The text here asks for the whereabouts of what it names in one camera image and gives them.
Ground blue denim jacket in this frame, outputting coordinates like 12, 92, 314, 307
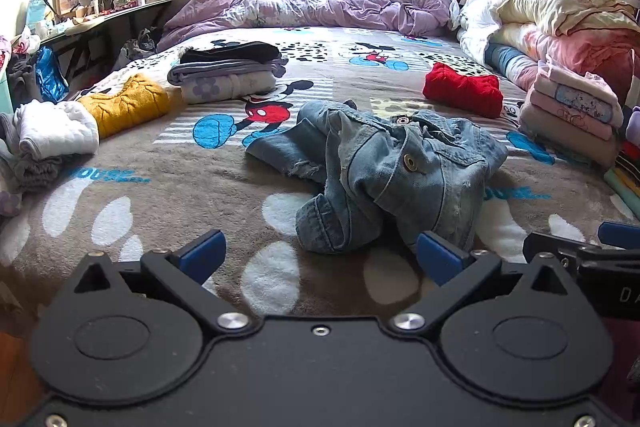
246, 101, 508, 254

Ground striped colourful clothes pile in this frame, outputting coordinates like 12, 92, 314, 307
603, 141, 640, 219

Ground beige folded garment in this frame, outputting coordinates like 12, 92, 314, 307
520, 98, 617, 168

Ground purple floral folded garment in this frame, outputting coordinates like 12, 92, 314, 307
625, 106, 640, 148

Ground pink folded garment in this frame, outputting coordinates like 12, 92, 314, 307
528, 90, 613, 140

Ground red knit sweater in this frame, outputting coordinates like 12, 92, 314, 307
422, 62, 503, 118

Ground cream top folded garment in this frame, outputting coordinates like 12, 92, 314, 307
533, 61, 618, 106

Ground Mickey Mouse bed blanket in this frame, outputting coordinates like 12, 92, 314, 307
0, 24, 637, 338

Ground yellow knit sweater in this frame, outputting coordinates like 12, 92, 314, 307
78, 74, 171, 140

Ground grey folded garment left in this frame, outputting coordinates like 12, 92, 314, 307
1, 113, 63, 193

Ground grey folded garment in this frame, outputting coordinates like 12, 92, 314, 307
167, 58, 288, 86
1, 113, 63, 193

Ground white floral folded garment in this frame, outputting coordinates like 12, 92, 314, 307
181, 72, 276, 104

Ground white folded sweater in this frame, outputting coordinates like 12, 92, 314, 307
13, 100, 100, 160

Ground rolled pink white quilts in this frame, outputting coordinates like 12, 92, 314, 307
450, 0, 639, 101

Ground blue plastic bag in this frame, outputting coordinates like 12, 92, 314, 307
35, 46, 70, 104

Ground black folded garment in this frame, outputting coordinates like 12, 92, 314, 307
180, 41, 281, 64

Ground cluttered side desk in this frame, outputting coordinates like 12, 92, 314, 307
40, 0, 172, 80

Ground purple crumpled duvet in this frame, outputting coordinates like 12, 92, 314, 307
157, 0, 451, 51

